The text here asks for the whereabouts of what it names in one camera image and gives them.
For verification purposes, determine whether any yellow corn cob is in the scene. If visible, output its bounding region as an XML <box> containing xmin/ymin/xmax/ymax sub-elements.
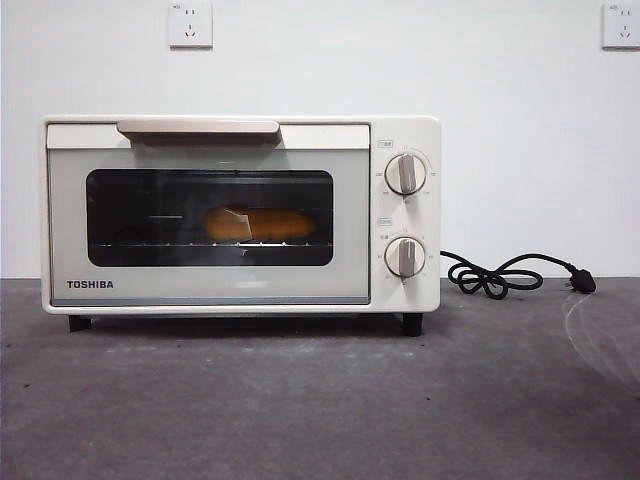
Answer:
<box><xmin>203</xmin><ymin>207</ymin><xmax>316</xmax><ymax>241</ymax></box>

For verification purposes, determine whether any glass oven door with handle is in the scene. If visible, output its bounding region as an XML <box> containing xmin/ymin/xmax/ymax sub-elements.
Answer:
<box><xmin>46</xmin><ymin>119</ymin><xmax>372</xmax><ymax>306</ymax></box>

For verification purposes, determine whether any cream oven dial knob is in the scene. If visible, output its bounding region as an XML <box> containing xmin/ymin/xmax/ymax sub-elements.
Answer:
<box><xmin>383</xmin><ymin>236</ymin><xmax>426</xmax><ymax>279</ymax></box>
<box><xmin>383</xmin><ymin>153</ymin><xmax>427</xmax><ymax>197</ymax></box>

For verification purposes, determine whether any cream Toshiba toaster oven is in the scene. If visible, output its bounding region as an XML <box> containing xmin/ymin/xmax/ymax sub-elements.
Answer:
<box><xmin>39</xmin><ymin>115</ymin><xmax>443</xmax><ymax>337</ymax></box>

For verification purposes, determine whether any metal wire oven rack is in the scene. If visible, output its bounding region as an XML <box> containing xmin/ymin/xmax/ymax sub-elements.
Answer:
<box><xmin>99</xmin><ymin>240</ymin><xmax>334</xmax><ymax>250</ymax></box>

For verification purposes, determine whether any black power cord with plug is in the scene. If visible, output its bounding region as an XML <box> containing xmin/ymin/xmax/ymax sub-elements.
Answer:
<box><xmin>439</xmin><ymin>249</ymin><xmax>599</xmax><ymax>296</ymax></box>

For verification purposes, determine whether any white wall socket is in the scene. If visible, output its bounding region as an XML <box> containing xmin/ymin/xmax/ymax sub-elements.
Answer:
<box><xmin>168</xmin><ymin>1</ymin><xmax>214</xmax><ymax>51</ymax></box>
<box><xmin>601</xmin><ymin>2</ymin><xmax>640</xmax><ymax>51</ymax></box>

